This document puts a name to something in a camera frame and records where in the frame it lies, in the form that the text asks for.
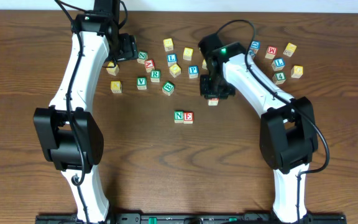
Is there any red U block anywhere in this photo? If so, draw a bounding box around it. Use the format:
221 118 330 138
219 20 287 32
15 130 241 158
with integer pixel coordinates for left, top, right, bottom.
208 98 219 106

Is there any red E block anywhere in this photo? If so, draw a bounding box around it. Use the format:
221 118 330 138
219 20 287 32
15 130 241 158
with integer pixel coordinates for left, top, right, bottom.
183 112 194 124

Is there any green N block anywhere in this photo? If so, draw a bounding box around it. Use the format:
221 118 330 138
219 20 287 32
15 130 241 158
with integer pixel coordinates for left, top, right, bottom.
174 111 184 123

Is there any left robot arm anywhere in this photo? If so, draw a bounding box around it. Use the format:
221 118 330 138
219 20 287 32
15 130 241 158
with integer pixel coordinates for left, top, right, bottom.
34 11 137 223

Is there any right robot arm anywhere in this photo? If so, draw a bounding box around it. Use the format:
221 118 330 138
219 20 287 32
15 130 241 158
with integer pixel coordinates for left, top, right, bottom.
198 40 318 223

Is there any green Z block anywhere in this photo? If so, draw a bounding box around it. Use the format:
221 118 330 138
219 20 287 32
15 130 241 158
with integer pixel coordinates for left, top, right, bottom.
137 51 149 64

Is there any yellow O block centre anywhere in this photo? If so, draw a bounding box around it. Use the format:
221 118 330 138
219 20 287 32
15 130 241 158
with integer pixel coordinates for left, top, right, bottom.
202 59 208 70

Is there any yellow o block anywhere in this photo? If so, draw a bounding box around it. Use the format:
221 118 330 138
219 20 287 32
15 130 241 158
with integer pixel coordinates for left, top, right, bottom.
202 59 208 70
169 63 181 78

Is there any yellow C block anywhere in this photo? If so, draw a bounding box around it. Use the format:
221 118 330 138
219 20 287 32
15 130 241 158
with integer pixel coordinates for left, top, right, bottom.
106 62 119 76

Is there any blue P block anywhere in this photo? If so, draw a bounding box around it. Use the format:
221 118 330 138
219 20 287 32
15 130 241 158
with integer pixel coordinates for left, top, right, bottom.
188 65 199 79

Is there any red A block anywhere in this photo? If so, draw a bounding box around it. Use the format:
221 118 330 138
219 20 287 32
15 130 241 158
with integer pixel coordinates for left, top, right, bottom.
144 59 155 73

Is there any green V block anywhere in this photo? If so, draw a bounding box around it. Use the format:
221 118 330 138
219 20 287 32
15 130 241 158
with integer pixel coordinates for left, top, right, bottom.
137 77 147 90

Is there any yellow K block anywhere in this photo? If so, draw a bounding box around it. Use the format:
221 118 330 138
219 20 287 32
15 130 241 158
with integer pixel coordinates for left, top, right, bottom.
110 81 122 93

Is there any yellow s block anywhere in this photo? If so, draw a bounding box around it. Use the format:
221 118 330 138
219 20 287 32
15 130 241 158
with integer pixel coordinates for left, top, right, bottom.
163 38 174 52
183 47 194 61

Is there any green R block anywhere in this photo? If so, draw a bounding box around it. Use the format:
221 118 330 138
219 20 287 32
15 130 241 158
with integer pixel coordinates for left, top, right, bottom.
150 70 161 83

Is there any green B block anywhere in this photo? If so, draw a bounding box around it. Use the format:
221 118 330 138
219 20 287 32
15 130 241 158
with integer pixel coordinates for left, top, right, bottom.
162 82 175 96

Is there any yellow S block top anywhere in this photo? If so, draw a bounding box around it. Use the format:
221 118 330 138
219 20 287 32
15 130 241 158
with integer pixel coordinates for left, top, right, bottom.
163 38 174 52

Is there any blue l block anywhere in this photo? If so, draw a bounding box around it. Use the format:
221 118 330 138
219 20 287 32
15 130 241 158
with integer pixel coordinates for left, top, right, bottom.
272 58 285 72
167 54 177 67

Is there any blue D block right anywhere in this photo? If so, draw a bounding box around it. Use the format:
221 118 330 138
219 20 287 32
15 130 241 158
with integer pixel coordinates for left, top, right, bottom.
250 40 260 54

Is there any green 4 block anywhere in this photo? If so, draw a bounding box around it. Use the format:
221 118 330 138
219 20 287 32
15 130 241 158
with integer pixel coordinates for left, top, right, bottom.
272 72 287 85

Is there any red M block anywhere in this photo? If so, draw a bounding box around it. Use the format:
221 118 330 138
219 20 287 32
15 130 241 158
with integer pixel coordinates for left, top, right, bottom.
265 45 277 59

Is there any blue L block right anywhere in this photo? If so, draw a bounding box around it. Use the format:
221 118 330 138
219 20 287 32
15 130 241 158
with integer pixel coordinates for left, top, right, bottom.
272 58 285 72

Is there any yellow block top right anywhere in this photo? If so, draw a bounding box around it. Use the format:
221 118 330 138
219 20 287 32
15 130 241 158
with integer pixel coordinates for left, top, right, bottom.
283 42 297 57

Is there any yellow G block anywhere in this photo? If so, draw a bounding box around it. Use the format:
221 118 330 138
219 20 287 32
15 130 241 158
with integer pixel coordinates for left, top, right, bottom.
291 65 303 78

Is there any right black cable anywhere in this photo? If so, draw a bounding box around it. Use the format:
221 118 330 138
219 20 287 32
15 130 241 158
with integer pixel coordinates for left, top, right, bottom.
214 19 331 224

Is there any black cable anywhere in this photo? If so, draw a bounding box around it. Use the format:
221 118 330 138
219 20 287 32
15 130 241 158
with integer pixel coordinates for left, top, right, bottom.
53 0 129 224
214 19 331 224

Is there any left black cable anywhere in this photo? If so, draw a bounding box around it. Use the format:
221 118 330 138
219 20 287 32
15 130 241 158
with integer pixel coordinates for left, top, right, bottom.
53 0 129 224

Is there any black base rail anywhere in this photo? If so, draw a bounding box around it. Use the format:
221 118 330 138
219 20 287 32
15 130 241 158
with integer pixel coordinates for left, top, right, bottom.
35 212 347 224

